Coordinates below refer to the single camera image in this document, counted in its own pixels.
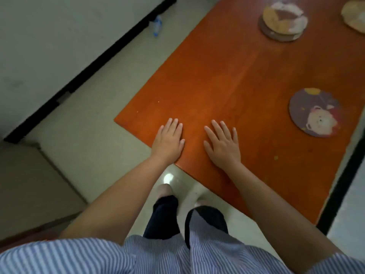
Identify person's left hand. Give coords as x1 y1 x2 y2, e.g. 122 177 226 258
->
151 118 185 165

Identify person's right hand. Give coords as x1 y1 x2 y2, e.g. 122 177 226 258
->
203 120 243 170

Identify person's left forearm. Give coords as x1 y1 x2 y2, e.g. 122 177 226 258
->
58 153 175 246

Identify person's right forearm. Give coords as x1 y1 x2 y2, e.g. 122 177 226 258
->
217 162 344 274

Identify person's left foot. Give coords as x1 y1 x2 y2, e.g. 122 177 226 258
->
157 184 174 198

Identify dark trousers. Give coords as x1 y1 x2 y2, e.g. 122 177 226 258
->
143 195 229 250

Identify round purple bear coaster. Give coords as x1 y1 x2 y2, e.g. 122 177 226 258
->
289 88 344 138

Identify black baseboard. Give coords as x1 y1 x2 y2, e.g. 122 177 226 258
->
3 0 178 144

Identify clear plastic bottle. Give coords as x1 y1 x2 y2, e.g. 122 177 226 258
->
150 15 163 37

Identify round grey coaster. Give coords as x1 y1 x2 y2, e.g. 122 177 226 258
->
258 14 304 43

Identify blue white striped shirt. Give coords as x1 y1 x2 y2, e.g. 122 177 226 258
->
0 209 365 274

